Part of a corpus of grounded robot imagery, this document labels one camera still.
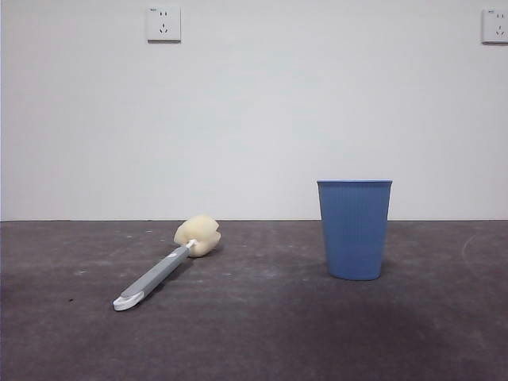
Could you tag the blue ribbed plastic cup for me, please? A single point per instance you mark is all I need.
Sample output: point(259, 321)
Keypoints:
point(354, 234)

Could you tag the grey cup brush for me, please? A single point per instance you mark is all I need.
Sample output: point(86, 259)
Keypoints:
point(158, 274)

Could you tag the white wall socket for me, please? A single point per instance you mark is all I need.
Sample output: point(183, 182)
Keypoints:
point(164, 24)
point(496, 27)

